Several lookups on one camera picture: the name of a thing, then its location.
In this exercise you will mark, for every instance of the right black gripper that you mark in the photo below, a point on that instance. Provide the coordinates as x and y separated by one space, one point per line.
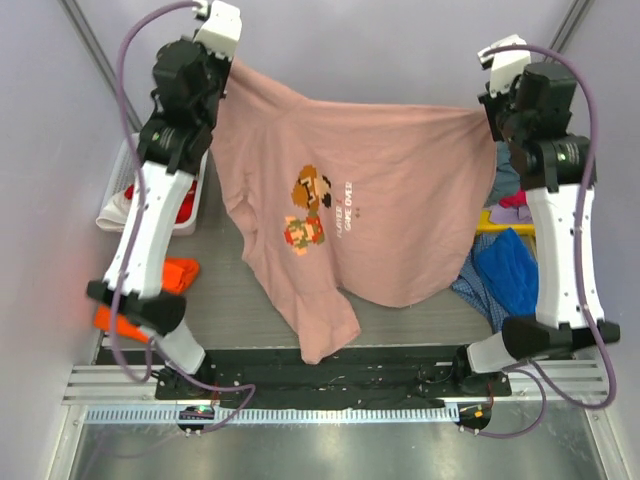
491 118

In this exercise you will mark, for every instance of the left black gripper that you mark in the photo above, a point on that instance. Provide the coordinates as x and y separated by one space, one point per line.
216 73

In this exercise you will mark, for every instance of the pink printed t shirt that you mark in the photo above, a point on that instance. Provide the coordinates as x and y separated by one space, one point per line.
335 199

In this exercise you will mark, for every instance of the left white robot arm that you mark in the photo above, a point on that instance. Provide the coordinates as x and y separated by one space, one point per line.
190 79

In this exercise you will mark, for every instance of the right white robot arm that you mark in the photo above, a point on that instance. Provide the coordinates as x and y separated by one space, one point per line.
532 115

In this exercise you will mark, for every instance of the grey blue t shirt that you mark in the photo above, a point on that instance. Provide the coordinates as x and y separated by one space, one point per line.
507 181

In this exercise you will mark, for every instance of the magenta cloth in bin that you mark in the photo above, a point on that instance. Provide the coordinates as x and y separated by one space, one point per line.
516 200

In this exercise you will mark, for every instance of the lilac cloth in bin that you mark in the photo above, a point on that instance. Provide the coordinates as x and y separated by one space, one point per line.
504 216

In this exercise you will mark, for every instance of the yellow plastic bin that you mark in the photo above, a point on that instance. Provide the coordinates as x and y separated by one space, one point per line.
484 226

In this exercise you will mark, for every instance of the white plastic basket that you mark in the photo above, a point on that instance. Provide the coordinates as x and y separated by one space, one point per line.
123 176

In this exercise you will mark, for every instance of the blue folded t shirt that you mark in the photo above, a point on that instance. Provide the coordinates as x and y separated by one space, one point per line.
510 273

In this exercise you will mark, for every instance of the red cloth in basket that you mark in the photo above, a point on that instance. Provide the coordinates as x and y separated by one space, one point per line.
186 207

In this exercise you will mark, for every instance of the blue checkered shirt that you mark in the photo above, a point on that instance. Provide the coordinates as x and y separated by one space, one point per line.
470 287

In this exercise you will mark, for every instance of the white cloth in basket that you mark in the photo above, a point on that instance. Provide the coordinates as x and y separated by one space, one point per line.
114 214

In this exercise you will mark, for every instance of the orange folded t shirt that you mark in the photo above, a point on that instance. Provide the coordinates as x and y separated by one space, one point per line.
178 276

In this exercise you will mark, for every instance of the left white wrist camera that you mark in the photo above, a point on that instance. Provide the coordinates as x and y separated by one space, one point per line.
220 29

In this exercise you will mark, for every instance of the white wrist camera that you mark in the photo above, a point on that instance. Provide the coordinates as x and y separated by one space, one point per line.
220 29
504 67

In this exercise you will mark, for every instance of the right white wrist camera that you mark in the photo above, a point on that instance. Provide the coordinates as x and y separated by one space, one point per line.
504 67

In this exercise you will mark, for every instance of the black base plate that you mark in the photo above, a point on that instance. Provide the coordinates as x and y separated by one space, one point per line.
371 378

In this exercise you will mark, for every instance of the white slotted cable duct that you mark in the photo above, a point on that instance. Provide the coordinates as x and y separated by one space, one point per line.
196 414

